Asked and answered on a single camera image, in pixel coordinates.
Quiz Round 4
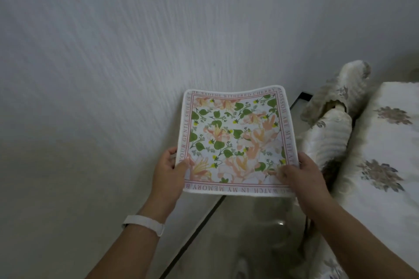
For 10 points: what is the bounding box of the person's left forearm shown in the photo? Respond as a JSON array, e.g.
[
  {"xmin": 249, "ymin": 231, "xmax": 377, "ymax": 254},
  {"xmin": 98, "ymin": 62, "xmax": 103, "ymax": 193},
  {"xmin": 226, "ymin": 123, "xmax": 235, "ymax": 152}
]
[{"xmin": 85, "ymin": 223, "xmax": 164, "ymax": 279}]

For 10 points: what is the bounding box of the green leaf orange flower placemat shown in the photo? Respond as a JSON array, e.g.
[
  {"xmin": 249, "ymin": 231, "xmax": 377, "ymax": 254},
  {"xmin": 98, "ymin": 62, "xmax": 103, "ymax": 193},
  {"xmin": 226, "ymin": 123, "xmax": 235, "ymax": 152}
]
[{"xmin": 175, "ymin": 85, "xmax": 300, "ymax": 197}]

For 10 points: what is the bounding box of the cream quilted chair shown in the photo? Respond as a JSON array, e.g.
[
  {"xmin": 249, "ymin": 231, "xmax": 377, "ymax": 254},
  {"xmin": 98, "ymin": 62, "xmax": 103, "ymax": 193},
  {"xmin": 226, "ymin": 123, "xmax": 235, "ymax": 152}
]
[{"xmin": 299, "ymin": 60, "xmax": 372, "ymax": 191}]

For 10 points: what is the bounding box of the person's right forearm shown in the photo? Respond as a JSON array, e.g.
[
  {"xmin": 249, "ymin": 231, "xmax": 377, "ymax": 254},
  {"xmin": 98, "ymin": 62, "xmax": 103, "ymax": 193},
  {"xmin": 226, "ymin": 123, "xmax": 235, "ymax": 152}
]
[{"xmin": 311, "ymin": 195, "xmax": 419, "ymax": 279}]

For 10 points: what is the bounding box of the table with cream tablecloth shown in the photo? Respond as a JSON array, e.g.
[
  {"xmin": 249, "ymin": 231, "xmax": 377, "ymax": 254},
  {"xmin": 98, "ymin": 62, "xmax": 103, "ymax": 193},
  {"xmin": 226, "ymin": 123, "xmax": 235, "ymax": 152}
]
[{"xmin": 294, "ymin": 82, "xmax": 419, "ymax": 279}]

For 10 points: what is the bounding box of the person's left hand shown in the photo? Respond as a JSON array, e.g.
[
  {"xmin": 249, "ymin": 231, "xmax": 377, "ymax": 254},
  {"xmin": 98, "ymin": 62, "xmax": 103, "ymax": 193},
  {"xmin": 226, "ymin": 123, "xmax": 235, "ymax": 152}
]
[{"xmin": 146, "ymin": 146, "xmax": 191, "ymax": 225}]

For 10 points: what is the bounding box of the smartwatch with white band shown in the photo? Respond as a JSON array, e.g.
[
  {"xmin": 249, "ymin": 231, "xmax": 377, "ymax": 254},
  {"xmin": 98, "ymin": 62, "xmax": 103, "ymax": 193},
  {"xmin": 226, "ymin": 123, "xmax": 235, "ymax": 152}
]
[{"xmin": 123, "ymin": 215, "xmax": 165, "ymax": 237}]

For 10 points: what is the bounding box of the person's right hand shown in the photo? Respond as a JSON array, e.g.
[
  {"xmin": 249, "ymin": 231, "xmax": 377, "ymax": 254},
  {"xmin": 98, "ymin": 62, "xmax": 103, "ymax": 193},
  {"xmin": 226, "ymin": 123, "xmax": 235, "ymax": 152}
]
[{"xmin": 267, "ymin": 152, "xmax": 333, "ymax": 221}]

